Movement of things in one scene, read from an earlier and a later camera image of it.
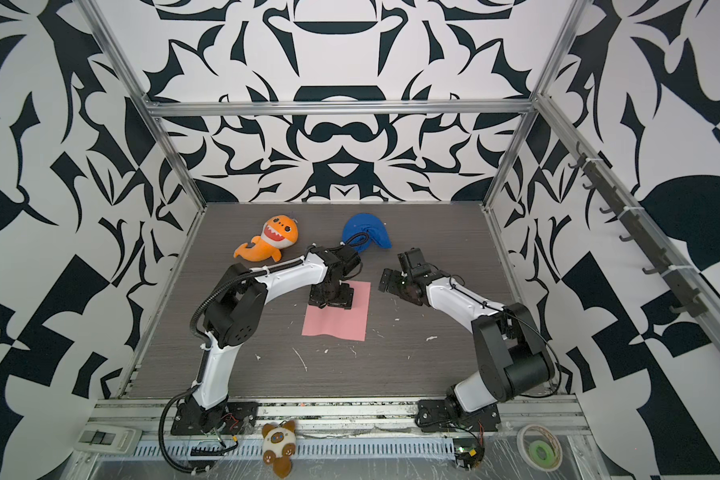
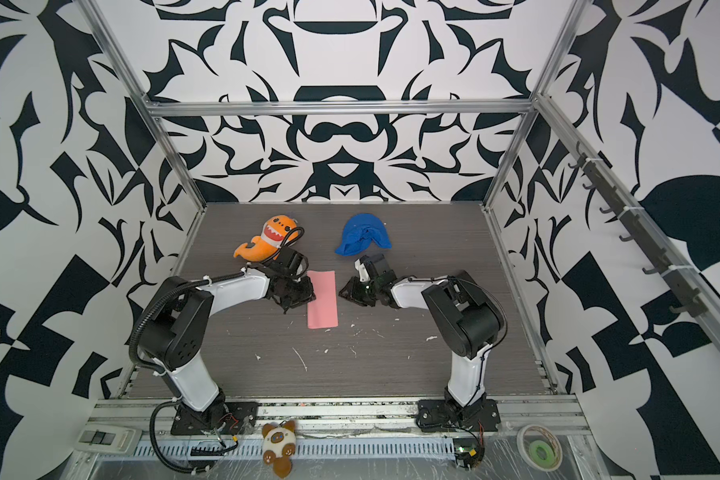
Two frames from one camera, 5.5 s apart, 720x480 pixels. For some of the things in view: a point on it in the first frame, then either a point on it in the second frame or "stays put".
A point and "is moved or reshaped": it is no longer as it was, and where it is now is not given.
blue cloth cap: [362, 229] stays put
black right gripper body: [400, 285] → [374, 290]
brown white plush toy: [279, 444] stays put
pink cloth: [338, 321] is moved or reshaped
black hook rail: [689, 297] stays put
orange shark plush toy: [279, 232] stays put
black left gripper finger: [323, 294] → [290, 301]
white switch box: [108, 438] stays put
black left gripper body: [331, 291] → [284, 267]
